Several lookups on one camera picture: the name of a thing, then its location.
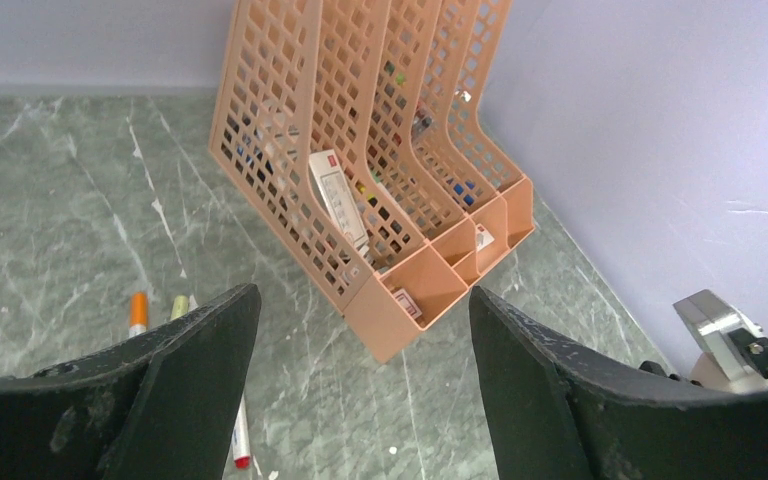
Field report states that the cream pen cap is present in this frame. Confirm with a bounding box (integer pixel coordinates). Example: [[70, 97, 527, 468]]
[[169, 295, 190, 321]]

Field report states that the white red box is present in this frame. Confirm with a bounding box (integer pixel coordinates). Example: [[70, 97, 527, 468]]
[[309, 149, 369, 255]]

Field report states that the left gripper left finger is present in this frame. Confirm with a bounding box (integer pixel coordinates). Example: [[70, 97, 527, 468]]
[[0, 283, 262, 479]]

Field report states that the orange plastic file organizer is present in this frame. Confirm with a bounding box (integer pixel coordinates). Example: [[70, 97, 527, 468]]
[[208, 1, 535, 363]]

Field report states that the orange pen cap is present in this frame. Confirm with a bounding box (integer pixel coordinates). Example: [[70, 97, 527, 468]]
[[128, 291, 149, 338]]

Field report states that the white grey pen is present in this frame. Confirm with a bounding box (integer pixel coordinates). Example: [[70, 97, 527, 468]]
[[231, 396, 251, 470]]

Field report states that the small white label box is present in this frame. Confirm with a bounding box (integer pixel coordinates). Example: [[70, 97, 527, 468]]
[[475, 223, 495, 252]]

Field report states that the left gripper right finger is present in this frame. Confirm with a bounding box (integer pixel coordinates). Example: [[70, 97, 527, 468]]
[[469, 287, 768, 479]]

